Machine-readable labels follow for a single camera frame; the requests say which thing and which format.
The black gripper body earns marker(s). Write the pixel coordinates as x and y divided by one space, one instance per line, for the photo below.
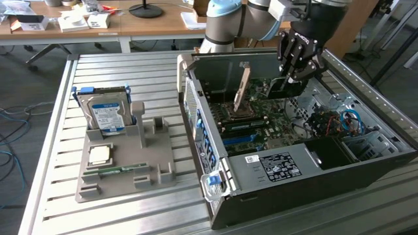
323 22

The graphics card with metal bracket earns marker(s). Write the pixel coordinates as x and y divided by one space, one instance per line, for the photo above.
283 91

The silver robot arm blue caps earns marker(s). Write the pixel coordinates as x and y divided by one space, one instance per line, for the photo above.
228 24

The wooden cabinet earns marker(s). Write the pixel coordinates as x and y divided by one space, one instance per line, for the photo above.
359 14

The perforated metal drive cage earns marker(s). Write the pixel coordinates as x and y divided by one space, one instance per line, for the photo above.
307 107

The green motherboard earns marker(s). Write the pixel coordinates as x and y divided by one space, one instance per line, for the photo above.
276 117

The metal CPU socket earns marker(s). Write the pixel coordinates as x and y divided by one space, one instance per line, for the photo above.
247 110

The white paper stack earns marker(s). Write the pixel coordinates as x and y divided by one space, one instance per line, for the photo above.
192 20

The brown cardboard box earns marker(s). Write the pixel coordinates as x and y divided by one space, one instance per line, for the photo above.
199 7

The installed green RAM stick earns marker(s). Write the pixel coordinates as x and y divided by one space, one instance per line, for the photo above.
244 126

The blue card latch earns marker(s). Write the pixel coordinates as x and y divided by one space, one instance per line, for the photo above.
205 142
213 163
211 153
203 132
199 124
197 114

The blue expansion slot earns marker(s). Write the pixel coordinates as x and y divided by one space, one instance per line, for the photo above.
241 140

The metal disk bay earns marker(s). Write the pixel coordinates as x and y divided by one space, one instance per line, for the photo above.
375 147

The black round lamp base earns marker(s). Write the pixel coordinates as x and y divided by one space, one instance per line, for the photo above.
144 12

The grey power supply unit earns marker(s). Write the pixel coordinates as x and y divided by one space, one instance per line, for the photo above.
247 176

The black open PC case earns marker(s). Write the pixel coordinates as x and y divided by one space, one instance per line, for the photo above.
293 195

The clear latch with blue tab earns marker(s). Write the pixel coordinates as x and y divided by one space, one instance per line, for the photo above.
212 181

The small white carton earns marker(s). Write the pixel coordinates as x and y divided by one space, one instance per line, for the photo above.
97 22

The hard disk in blue carrier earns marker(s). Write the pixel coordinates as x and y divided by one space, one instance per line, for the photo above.
105 115

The white box with round roll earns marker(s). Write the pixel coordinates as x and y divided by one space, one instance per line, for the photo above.
73 24

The grey parts rack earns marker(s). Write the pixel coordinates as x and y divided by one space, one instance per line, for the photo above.
129 169

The silver CPU chip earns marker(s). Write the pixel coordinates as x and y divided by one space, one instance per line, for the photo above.
100 155

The loose green RAM stick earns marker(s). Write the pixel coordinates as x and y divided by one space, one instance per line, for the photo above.
111 169

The white box with black lid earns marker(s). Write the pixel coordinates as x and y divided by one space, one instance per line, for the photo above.
32 25

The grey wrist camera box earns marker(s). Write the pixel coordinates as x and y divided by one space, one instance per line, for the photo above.
280 9

